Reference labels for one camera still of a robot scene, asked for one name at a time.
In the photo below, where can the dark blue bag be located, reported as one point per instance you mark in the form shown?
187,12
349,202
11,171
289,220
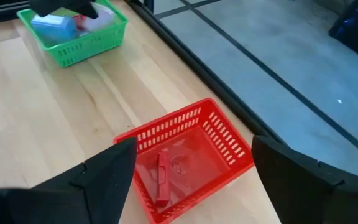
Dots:
356,28

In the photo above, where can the red plastic basket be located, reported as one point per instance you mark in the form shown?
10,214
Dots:
216,174

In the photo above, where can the red digital thermometer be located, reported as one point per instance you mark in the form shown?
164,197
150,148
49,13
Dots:
163,177

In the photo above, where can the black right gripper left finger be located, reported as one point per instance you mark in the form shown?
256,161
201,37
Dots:
73,196

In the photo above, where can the green plastic basket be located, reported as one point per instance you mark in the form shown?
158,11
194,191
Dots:
85,46

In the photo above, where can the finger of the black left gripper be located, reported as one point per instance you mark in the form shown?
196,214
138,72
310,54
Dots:
47,7
87,7

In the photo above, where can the black aluminium table frame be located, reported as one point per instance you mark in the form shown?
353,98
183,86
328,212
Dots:
216,84

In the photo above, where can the pink charger cube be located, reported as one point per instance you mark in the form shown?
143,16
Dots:
99,17

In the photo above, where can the lavender charger block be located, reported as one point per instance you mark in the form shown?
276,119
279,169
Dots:
53,28

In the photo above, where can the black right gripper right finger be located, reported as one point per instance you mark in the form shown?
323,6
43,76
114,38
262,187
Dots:
315,193

